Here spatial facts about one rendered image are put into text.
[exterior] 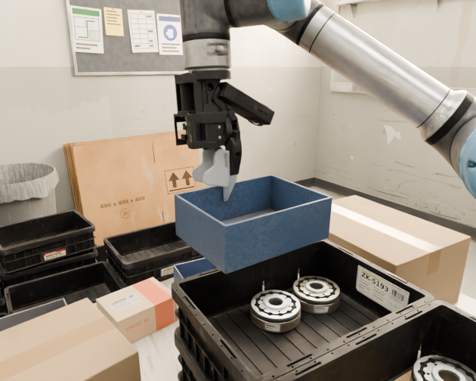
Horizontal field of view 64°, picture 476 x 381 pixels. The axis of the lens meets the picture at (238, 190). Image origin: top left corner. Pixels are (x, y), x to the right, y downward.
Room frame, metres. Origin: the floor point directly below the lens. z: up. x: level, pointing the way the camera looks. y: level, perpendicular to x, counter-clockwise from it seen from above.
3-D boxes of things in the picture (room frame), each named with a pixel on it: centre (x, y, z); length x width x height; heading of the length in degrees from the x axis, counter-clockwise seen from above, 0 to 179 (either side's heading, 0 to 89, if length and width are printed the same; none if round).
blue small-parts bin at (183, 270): (0.98, 0.07, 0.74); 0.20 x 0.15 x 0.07; 117
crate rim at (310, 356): (0.62, -0.11, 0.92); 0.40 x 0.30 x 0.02; 121
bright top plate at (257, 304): (0.68, -0.08, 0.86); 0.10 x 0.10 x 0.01
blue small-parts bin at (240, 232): (0.57, -0.02, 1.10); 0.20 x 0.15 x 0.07; 125
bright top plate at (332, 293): (0.74, -0.17, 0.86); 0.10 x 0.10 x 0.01
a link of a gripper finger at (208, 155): (0.63, 0.05, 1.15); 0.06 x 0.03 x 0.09; 123
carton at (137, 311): (0.83, 0.25, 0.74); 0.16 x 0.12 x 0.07; 132
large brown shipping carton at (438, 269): (1.02, -0.38, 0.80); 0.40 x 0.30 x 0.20; 31
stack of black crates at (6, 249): (1.66, 0.92, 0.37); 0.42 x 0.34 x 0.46; 124
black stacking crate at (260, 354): (0.62, -0.11, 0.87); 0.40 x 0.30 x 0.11; 121
